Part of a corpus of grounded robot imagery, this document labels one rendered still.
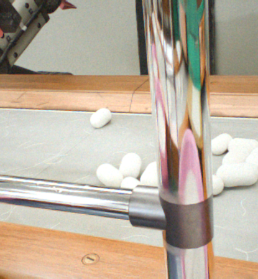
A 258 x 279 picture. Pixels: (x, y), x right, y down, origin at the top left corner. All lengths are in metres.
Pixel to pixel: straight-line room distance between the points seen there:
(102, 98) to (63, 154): 0.16
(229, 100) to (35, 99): 0.30
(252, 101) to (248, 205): 0.22
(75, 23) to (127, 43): 0.35
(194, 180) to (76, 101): 0.49
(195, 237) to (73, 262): 0.13
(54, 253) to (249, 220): 0.16
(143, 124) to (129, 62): 2.13
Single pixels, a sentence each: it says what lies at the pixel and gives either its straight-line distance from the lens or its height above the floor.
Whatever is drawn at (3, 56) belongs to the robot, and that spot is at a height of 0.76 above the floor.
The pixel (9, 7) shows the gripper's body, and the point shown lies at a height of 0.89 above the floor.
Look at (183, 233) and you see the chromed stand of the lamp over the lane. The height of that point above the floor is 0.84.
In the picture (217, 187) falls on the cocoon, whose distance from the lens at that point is 0.39.
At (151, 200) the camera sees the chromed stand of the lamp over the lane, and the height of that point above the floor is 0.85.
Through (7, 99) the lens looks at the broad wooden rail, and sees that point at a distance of 0.73.
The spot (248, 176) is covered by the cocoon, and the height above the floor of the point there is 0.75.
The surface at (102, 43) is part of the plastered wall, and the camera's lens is 2.74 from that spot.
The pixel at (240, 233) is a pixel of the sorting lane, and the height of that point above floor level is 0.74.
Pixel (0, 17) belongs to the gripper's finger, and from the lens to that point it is 0.74.
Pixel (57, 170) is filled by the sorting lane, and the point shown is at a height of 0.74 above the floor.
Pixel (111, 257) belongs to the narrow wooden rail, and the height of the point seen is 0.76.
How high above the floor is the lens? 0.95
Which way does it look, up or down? 24 degrees down
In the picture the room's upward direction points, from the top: 6 degrees counter-clockwise
